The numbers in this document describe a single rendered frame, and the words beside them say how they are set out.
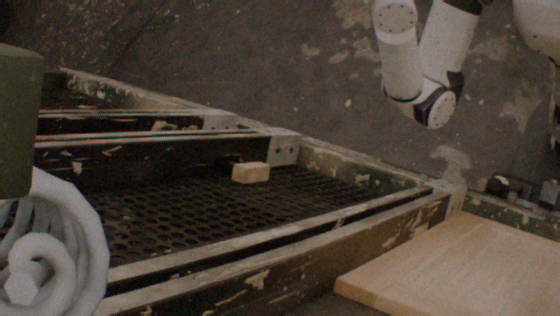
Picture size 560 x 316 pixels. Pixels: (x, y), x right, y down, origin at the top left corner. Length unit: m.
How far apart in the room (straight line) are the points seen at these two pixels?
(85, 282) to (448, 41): 0.87
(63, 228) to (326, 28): 2.68
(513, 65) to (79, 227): 2.41
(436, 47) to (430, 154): 1.33
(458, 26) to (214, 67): 2.10
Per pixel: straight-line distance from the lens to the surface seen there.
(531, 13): 0.94
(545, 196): 1.35
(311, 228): 0.66
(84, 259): 0.20
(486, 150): 2.29
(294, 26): 2.93
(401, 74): 0.93
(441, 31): 1.00
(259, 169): 1.08
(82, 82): 1.92
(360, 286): 0.66
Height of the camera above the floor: 1.97
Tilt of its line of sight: 53 degrees down
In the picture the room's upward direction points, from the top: 34 degrees counter-clockwise
